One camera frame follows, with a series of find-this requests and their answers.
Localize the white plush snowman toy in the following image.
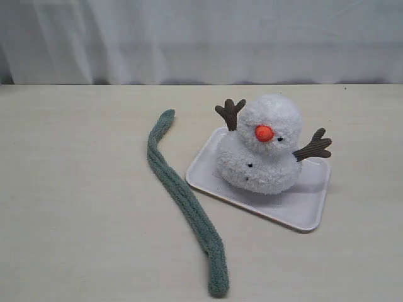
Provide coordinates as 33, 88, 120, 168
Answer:
215, 94, 332, 195

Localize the green fuzzy scarf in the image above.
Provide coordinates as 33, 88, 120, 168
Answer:
146, 109, 230, 298

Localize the white plastic tray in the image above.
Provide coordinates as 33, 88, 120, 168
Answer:
185, 127, 331, 233

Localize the white backdrop curtain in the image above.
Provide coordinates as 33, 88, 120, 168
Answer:
1, 1, 402, 85

